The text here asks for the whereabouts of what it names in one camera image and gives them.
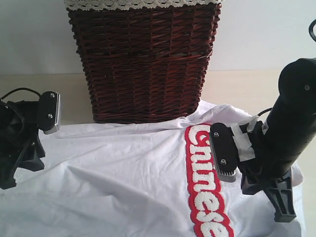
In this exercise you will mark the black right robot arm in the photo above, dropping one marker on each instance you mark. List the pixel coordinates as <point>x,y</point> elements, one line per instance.
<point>280,140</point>

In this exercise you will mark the dark red wicker basket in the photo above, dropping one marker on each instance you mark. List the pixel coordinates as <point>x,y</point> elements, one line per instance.
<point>145,65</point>

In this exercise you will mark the floral patterned beige cloth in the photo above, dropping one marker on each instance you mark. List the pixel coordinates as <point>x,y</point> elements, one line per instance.
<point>132,4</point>

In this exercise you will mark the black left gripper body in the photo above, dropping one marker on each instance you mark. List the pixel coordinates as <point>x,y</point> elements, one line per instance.
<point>18,124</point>

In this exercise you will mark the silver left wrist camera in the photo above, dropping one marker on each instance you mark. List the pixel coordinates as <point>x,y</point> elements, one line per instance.
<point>49,112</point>

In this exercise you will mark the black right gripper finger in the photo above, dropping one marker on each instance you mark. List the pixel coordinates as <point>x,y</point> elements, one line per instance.
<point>280,193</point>
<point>251,185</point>

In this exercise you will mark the white t-shirt with red print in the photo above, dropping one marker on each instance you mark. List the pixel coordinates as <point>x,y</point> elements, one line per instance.
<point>140,180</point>

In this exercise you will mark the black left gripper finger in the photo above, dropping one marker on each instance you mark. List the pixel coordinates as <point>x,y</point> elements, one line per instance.
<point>32,153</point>
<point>7,171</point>

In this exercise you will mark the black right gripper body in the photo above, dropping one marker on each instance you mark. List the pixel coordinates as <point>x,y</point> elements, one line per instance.
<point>275,162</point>

